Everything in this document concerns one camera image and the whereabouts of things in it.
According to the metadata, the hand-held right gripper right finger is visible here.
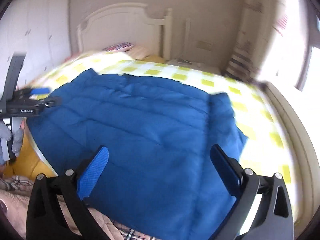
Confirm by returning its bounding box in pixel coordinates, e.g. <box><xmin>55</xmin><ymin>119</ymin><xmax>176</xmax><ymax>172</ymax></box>
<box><xmin>210</xmin><ymin>144</ymin><xmax>294</xmax><ymax>240</ymax></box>

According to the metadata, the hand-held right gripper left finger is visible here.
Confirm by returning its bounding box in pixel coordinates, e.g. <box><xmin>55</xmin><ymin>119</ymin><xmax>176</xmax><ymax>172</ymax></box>
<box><xmin>26</xmin><ymin>145</ymin><xmax>110</xmax><ymax>240</ymax></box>

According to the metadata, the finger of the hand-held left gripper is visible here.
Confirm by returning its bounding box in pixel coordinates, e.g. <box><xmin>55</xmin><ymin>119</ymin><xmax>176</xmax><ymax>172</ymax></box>
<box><xmin>37</xmin><ymin>97</ymin><xmax>62</xmax><ymax>108</ymax></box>
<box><xmin>17</xmin><ymin>87</ymin><xmax>50</xmax><ymax>98</ymax></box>

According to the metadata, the blue puffer jacket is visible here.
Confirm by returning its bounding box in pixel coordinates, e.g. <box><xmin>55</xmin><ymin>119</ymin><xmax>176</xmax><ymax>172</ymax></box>
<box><xmin>26</xmin><ymin>69</ymin><xmax>248</xmax><ymax>240</ymax></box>

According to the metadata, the person's left hand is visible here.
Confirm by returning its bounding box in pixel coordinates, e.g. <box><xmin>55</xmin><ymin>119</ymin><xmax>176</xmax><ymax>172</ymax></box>
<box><xmin>0</xmin><ymin>120</ymin><xmax>24</xmax><ymax>165</ymax></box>

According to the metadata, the yellow cloth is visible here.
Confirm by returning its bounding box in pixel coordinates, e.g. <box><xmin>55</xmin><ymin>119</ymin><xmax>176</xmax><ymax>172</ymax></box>
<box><xmin>4</xmin><ymin>130</ymin><xmax>54</xmax><ymax>180</ymax></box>

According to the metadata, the yellow checked bed sheet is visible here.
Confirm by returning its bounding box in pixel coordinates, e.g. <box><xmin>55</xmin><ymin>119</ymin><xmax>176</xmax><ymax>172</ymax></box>
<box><xmin>30</xmin><ymin>51</ymin><xmax>300</xmax><ymax>220</ymax></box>

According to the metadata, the white wardrobe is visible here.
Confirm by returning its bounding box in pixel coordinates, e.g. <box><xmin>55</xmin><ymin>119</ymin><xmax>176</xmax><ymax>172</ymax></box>
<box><xmin>0</xmin><ymin>0</ymin><xmax>72</xmax><ymax>90</ymax></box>

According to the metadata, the cream window ledge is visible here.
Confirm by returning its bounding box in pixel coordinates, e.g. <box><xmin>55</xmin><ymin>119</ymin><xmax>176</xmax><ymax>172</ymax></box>
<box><xmin>260</xmin><ymin>80</ymin><xmax>315</xmax><ymax>220</ymax></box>

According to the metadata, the floral patterned pillow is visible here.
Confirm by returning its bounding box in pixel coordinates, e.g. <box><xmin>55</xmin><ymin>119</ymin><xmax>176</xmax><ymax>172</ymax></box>
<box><xmin>102</xmin><ymin>42</ymin><xmax>135</xmax><ymax>53</ymax></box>

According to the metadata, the white wooden headboard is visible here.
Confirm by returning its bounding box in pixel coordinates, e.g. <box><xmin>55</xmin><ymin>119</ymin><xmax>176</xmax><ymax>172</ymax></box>
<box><xmin>76</xmin><ymin>3</ymin><xmax>173</xmax><ymax>60</ymax></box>

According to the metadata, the peach patterned pillow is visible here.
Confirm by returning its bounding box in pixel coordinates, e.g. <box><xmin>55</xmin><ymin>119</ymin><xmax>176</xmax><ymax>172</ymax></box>
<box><xmin>125</xmin><ymin>45</ymin><xmax>153</xmax><ymax>60</ymax></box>

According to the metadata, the white nightstand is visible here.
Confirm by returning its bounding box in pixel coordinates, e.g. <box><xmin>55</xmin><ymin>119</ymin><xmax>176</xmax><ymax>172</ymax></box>
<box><xmin>166</xmin><ymin>57</ymin><xmax>222</xmax><ymax>75</ymax></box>

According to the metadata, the striped boat-print curtain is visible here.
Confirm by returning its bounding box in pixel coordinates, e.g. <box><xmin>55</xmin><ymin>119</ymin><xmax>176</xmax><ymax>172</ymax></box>
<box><xmin>222</xmin><ymin>0</ymin><xmax>283</xmax><ymax>80</ymax></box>

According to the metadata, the window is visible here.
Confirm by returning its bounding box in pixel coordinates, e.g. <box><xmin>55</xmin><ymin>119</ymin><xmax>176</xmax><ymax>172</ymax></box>
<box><xmin>260</xmin><ymin>0</ymin><xmax>320</xmax><ymax>93</ymax></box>

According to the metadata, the beige wall socket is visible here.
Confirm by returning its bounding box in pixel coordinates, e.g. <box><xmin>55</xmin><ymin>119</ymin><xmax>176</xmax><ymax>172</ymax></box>
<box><xmin>196</xmin><ymin>41</ymin><xmax>214</xmax><ymax>50</ymax></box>

